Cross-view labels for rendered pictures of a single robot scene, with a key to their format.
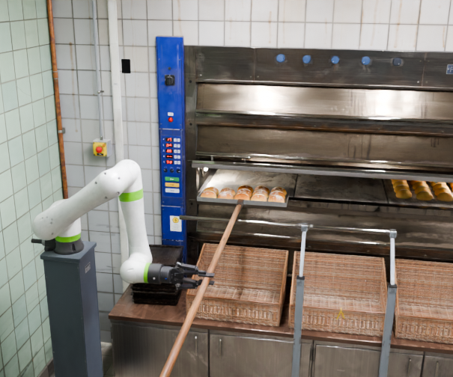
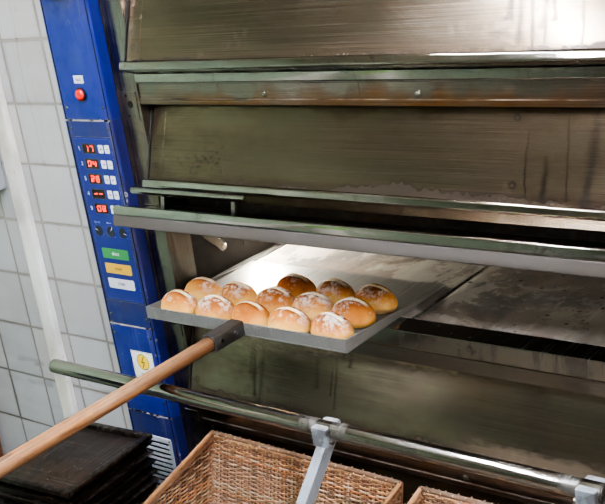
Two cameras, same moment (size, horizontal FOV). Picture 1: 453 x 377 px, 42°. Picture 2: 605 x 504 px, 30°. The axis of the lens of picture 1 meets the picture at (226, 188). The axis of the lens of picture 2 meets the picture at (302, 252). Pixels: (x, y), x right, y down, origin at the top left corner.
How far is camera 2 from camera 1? 2.11 m
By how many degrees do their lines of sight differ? 30
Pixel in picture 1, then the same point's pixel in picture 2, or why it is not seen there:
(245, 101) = (231, 28)
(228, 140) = (216, 146)
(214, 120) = (176, 89)
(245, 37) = not seen: outside the picture
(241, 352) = not seen: outside the picture
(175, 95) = (77, 27)
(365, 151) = (579, 175)
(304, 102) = (374, 16)
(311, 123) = (405, 83)
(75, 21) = not seen: outside the picture
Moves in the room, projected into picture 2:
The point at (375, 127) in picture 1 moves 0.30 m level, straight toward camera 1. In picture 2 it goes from (601, 88) to (496, 137)
